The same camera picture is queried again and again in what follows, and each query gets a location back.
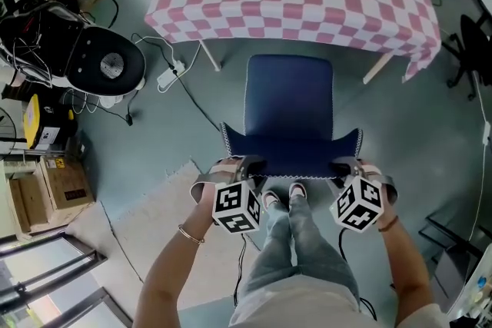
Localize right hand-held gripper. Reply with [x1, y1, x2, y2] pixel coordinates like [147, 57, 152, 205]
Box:
[326, 156, 385, 234]

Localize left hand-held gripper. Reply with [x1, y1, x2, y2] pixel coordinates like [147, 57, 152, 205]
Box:
[211, 155, 269, 234]

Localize blue seat grey chair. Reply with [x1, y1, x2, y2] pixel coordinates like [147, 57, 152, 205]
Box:
[219, 54, 364, 181]

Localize person's right forearm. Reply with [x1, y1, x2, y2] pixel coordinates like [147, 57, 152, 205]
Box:
[378, 218, 435, 328]

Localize person's left forearm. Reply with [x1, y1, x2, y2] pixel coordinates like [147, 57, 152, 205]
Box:
[132, 220, 211, 328]

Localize pink checkered tablecloth table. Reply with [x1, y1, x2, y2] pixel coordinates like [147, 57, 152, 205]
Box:
[144, 0, 442, 85]

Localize black office chair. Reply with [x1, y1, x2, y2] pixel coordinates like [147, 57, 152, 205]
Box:
[441, 14, 492, 101]

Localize person's right hand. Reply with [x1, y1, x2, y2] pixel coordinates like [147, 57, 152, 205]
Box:
[361, 164, 399, 230]

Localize person's left hand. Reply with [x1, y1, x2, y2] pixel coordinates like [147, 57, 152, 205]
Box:
[184, 160, 240, 230]

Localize person's left shoe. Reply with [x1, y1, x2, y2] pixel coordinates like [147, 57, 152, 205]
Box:
[261, 191, 280, 209]

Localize person's shoe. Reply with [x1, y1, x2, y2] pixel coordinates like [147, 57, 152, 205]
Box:
[261, 191, 280, 209]
[288, 183, 308, 200]

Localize person's right shoe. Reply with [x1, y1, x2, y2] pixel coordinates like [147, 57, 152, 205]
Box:
[288, 183, 308, 200]

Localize person's grey jeans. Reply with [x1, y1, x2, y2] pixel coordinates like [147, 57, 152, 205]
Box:
[238, 195, 361, 314]

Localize beige rug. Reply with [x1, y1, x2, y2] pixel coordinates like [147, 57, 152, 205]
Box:
[65, 161, 262, 328]

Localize person's grey shirt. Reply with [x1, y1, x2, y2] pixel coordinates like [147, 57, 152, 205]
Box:
[228, 274, 447, 328]

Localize brown cardboard box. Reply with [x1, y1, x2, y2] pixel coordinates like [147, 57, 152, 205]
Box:
[8, 174, 55, 234]
[38, 156, 95, 210]

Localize black toolbox with yellow lid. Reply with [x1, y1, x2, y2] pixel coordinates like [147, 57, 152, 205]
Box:
[23, 94, 78, 150]

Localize black framed glass window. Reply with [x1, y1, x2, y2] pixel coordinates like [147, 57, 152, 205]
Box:
[0, 232, 134, 328]

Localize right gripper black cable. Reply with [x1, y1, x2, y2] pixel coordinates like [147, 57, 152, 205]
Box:
[337, 228, 349, 262]

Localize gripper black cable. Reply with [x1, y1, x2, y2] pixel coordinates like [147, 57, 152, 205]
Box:
[232, 232, 247, 308]
[337, 228, 349, 262]

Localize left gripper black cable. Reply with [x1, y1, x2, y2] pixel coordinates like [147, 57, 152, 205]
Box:
[232, 232, 247, 308]

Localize left wrist bracelet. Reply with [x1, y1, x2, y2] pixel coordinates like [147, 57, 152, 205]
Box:
[178, 224, 204, 245]

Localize black floor cable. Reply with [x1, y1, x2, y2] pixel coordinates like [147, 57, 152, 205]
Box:
[168, 65, 222, 131]

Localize black metal frame stand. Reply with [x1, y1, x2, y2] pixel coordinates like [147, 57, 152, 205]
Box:
[418, 210, 485, 304]

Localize white floor cable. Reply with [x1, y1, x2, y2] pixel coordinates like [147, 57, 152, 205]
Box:
[467, 72, 492, 243]
[130, 32, 201, 74]

